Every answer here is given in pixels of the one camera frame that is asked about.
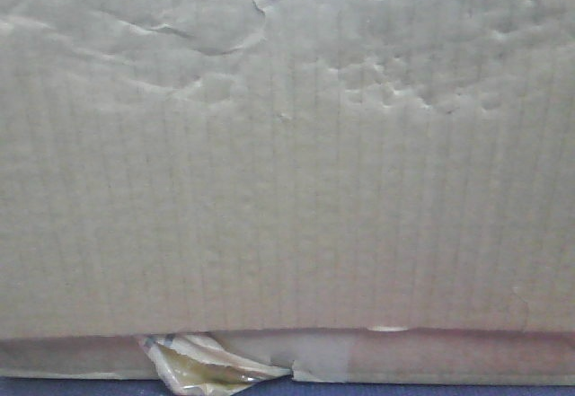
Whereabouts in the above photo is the large worn cardboard box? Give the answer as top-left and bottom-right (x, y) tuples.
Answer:
(1, 0), (574, 395)

